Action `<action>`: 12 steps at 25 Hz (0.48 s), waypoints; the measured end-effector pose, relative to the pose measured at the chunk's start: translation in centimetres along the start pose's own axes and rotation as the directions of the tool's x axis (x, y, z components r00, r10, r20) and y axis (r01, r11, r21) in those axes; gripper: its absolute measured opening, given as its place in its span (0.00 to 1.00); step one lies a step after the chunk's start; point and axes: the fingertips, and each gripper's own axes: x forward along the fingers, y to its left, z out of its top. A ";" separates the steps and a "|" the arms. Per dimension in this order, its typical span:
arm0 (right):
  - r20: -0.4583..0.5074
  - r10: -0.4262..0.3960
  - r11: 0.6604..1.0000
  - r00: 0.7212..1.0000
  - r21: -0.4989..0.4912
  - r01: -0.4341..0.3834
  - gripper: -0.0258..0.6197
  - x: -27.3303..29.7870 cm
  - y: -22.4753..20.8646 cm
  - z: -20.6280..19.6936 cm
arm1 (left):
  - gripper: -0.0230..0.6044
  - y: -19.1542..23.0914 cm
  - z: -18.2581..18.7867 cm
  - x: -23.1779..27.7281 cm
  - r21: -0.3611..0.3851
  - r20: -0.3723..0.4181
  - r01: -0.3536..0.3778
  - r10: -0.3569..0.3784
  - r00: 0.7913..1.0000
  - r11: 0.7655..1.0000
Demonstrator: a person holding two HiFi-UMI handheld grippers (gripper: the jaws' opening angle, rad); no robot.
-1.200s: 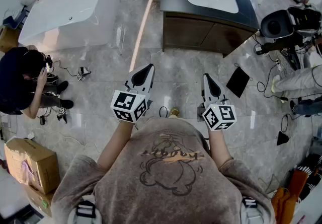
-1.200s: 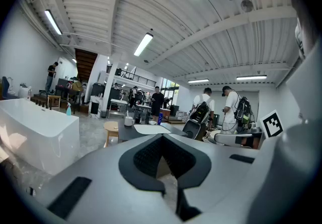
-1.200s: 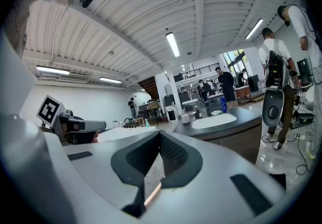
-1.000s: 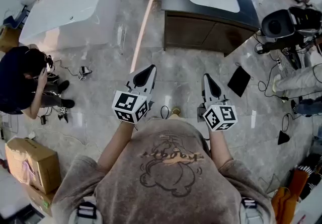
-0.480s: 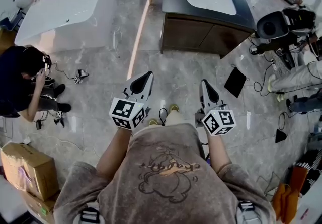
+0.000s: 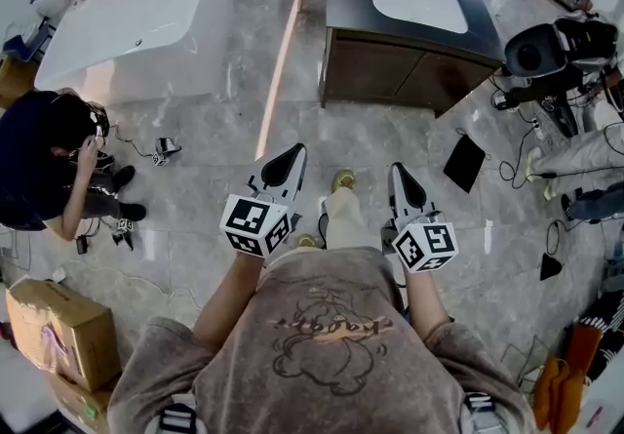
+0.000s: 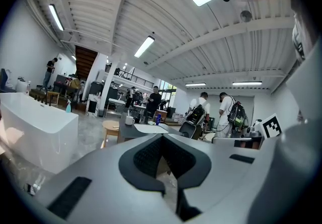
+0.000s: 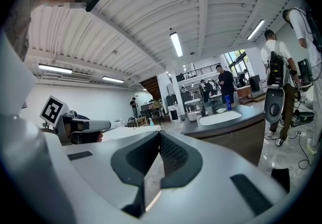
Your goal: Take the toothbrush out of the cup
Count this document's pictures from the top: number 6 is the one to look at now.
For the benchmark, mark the person's gold shoe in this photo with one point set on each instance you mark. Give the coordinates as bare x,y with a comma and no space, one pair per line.
307,241
343,180

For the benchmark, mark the white sink basin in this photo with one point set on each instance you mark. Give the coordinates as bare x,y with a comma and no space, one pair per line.
419,3

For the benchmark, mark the dark vanity cabinet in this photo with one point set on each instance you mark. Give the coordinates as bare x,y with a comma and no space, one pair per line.
404,61

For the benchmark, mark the black triangular pouch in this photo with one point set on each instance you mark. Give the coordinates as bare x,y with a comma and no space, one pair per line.
551,267

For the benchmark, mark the person's right forearm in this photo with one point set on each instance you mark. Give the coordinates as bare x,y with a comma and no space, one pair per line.
429,300

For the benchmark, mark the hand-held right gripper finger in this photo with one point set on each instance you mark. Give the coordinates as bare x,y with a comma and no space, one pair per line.
413,193
395,193

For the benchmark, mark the spare hand-held gripper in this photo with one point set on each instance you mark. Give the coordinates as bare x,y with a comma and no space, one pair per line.
166,149
123,231

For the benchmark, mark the white bathtub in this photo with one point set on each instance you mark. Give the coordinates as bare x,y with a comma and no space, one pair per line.
136,32

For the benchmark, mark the orange bag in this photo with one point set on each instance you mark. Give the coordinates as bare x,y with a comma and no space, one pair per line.
560,383

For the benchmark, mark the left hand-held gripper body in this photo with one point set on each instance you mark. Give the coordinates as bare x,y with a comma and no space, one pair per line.
253,222

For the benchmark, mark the person's left forearm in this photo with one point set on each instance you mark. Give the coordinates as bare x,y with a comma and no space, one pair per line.
226,300

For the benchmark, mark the person's beige trouser leg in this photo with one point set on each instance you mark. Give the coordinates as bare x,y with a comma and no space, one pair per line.
343,220

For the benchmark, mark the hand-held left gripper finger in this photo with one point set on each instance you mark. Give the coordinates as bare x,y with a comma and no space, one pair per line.
297,173
273,166

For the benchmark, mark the cardboard box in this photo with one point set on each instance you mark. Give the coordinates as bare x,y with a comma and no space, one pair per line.
58,329

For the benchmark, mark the black flat pouch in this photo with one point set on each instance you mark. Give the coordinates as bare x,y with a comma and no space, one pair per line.
464,163

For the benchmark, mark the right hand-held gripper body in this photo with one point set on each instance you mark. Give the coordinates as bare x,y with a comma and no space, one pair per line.
429,247

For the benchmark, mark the person's brown printed t-shirt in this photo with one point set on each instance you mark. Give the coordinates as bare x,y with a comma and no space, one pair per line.
317,364

